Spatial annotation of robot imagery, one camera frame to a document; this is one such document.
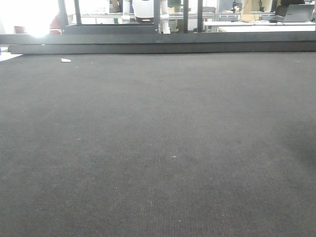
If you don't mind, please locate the white humanoid robot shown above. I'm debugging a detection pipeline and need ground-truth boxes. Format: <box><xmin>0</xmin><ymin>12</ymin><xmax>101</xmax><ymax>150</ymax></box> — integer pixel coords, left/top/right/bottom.
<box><xmin>121</xmin><ymin>0</ymin><xmax>170</xmax><ymax>34</ymax></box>

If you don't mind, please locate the white paper scrap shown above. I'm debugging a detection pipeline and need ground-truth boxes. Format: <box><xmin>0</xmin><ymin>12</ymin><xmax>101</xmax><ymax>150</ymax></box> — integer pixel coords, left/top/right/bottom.
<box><xmin>61</xmin><ymin>58</ymin><xmax>71</xmax><ymax>63</ymax></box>

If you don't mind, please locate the white lab table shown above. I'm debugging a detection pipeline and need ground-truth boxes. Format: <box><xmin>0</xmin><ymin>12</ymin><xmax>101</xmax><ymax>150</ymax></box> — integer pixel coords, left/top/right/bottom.
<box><xmin>203</xmin><ymin>21</ymin><xmax>316</xmax><ymax>33</ymax></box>

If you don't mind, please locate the dark grey floor platform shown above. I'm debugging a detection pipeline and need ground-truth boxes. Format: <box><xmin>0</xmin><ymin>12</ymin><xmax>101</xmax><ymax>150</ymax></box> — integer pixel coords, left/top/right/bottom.
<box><xmin>0</xmin><ymin>31</ymin><xmax>316</xmax><ymax>55</ymax></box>

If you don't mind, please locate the grey laptop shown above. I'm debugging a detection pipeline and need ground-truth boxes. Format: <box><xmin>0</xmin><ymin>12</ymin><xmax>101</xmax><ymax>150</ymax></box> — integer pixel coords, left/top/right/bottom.
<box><xmin>271</xmin><ymin>4</ymin><xmax>315</xmax><ymax>22</ymax></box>

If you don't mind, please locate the black metal frame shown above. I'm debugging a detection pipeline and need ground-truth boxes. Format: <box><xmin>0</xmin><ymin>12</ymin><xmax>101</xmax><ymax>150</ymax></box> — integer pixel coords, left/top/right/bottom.
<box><xmin>58</xmin><ymin>0</ymin><xmax>191</xmax><ymax>36</ymax></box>

